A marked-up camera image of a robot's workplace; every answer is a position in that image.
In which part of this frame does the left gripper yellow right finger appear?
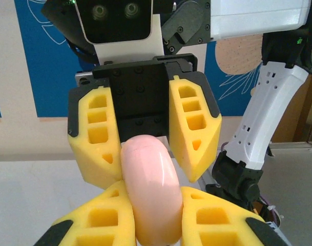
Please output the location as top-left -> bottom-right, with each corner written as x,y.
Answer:
180,186 -> 291,246

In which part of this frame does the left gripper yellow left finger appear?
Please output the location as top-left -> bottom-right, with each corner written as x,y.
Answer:
24,180 -> 136,246

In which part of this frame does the pink earbud charging case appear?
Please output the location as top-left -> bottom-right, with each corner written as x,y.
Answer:
120,135 -> 184,246

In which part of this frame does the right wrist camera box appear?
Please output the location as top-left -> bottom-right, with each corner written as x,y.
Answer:
76,0 -> 163,65

